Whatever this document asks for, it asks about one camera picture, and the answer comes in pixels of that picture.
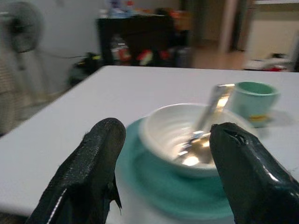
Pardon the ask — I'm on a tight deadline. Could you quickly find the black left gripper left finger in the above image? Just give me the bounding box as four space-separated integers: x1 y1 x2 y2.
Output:
25 118 127 224

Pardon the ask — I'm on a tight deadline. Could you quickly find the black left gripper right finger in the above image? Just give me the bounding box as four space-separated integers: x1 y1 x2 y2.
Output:
209 121 299 224

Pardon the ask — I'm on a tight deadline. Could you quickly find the silver metal spoon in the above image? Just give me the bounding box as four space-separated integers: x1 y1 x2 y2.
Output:
178 83 235 157

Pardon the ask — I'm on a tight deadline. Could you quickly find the mint green mug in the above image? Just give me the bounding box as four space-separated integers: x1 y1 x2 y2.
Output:
230 81 281 128

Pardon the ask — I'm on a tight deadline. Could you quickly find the teal round plate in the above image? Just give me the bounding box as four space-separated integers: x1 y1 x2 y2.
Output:
116 116 235 219

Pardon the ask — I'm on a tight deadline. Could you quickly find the white ceramic bowl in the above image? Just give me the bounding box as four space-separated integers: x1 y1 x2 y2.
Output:
142 103 257 179

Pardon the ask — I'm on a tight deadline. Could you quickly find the black bag with yellow trim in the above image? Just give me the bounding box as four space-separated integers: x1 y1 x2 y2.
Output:
68 52 102 86

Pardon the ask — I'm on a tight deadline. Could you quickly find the clear plastic bottle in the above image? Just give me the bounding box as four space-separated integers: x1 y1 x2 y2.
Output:
110 35 129 65

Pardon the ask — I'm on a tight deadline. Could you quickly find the black cabinet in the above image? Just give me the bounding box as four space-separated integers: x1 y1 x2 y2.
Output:
97 14 191 67

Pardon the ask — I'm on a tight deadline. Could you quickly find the grey standing fan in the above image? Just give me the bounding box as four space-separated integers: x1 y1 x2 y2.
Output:
4 1 45 70

